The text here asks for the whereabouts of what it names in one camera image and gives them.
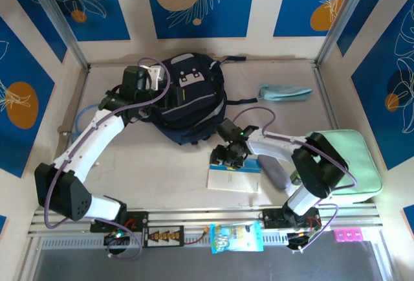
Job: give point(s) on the white blue notebook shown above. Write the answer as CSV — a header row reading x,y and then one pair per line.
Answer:
x,y
233,180

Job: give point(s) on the navy blue backpack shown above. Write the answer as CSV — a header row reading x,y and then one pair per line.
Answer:
x,y
194,119

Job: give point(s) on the grey glasses case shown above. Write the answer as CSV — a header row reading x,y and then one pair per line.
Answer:
x,y
275,172

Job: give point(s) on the light teal pencil pouch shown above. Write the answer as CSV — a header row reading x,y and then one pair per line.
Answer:
x,y
281,92

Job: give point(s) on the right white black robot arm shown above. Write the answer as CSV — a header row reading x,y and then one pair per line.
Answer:
x,y
320,164

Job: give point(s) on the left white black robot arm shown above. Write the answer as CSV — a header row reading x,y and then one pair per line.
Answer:
x,y
93,141

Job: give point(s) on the small green bottle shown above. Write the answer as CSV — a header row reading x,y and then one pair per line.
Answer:
x,y
295,179

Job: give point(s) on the blue snack packet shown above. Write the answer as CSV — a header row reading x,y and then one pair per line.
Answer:
x,y
236,237

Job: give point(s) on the black power distribution board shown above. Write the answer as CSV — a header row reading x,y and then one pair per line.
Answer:
x,y
163,236

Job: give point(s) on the mint green zip case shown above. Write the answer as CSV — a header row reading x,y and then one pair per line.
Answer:
x,y
359,158

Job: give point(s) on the pink pill box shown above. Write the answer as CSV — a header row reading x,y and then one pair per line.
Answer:
x,y
347,234

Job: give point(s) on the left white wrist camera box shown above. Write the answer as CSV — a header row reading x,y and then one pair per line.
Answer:
x,y
154,75

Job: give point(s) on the aluminium frame rail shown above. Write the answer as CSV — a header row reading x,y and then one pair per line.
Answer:
x,y
200,218

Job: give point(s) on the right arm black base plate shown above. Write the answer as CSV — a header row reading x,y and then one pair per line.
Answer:
x,y
271,219

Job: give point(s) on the blue floral wall poster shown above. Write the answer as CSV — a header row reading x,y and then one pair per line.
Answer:
x,y
372,99
291,2
40,15
106,9
368,15
19,67
226,12

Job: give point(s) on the aluminium frame post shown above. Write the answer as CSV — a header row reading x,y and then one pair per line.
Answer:
x,y
343,18
58,18

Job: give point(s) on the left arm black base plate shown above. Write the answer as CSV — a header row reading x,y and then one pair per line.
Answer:
x,y
139,219

